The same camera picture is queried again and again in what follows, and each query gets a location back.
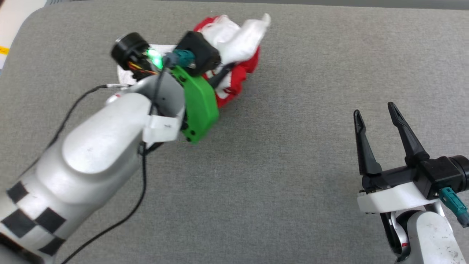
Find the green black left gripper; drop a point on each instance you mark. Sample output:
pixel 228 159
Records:
pixel 199 106

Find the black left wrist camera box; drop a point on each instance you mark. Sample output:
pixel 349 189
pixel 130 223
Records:
pixel 198 51

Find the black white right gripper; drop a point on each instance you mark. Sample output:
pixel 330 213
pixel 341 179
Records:
pixel 395 194

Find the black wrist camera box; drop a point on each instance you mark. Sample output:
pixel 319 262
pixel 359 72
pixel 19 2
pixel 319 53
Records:
pixel 198 51
pixel 445 174

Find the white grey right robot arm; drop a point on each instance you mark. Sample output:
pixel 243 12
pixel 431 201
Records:
pixel 428 238

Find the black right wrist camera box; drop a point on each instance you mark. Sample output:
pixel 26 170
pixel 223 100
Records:
pixel 445 174

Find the yellow tape mark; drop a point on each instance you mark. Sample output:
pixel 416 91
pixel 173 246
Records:
pixel 3 50

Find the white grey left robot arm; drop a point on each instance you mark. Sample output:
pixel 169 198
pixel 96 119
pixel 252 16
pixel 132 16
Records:
pixel 91 146

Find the grey fabric sofa cushion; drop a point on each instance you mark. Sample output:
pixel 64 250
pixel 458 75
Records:
pixel 278 165

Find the red white basketball jersey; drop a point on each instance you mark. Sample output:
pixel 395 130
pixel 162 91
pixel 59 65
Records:
pixel 238 40

